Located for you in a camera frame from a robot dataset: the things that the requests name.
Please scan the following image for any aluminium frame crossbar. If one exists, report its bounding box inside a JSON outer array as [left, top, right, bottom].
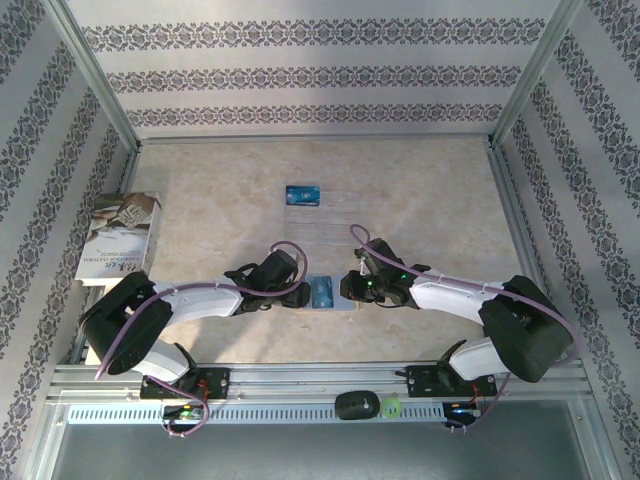
[[135, 133, 497, 148]]

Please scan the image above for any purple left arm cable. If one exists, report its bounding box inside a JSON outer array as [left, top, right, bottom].
[[94, 241, 312, 442]]

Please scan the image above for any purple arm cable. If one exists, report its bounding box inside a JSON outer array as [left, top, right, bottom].
[[348, 223, 581, 435], [94, 241, 312, 442]]

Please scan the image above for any white paperback book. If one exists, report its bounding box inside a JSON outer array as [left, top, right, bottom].
[[74, 191, 164, 288]]

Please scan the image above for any slotted grey cable duct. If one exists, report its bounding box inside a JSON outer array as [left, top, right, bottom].
[[66, 402, 447, 426]]

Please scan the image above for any black oval device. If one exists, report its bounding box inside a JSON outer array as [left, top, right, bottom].
[[334, 389, 380, 422]]

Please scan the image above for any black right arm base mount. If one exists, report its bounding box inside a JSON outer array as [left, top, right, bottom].
[[405, 364, 498, 400]]

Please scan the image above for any clear acrylic card stand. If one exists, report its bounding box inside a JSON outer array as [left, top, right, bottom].
[[282, 185, 363, 246]]

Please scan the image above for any aluminium side rail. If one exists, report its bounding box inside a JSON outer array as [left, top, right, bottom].
[[485, 141, 571, 362], [69, 144, 144, 365]]

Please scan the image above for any aluminium frame post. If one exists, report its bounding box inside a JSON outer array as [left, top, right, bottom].
[[488, 0, 586, 150], [47, 0, 142, 151]]

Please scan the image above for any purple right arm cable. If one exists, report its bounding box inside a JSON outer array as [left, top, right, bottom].
[[348, 223, 581, 435]]

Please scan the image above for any grey metal panel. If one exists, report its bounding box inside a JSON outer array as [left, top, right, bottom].
[[47, 399, 616, 480]]

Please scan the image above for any beige card holder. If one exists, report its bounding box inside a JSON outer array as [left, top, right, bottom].
[[298, 272, 359, 313]]

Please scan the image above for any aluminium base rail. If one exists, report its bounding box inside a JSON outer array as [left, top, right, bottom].
[[47, 362, 589, 404]]

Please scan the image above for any small circuit board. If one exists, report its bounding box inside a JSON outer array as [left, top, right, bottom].
[[163, 404, 207, 422], [448, 401, 484, 419]]

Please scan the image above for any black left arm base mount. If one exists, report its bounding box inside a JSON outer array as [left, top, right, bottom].
[[140, 367, 231, 401]]

